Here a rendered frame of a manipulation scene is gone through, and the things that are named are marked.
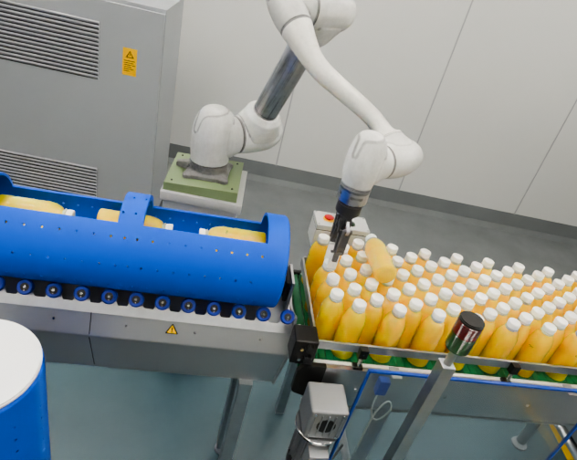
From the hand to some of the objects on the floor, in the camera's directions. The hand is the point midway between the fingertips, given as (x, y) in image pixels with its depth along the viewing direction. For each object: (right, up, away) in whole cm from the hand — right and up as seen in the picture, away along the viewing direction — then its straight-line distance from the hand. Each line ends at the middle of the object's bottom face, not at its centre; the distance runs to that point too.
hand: (331, 256), depth 153 cm
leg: (-43, -87, +60) cm, 114 cm away
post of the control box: (-18, -79, +83) cm, 116 cm away
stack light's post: (+4, -117, +32) cm, 122 cm away
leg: (-42, -95, +48) cm, 114 cm away
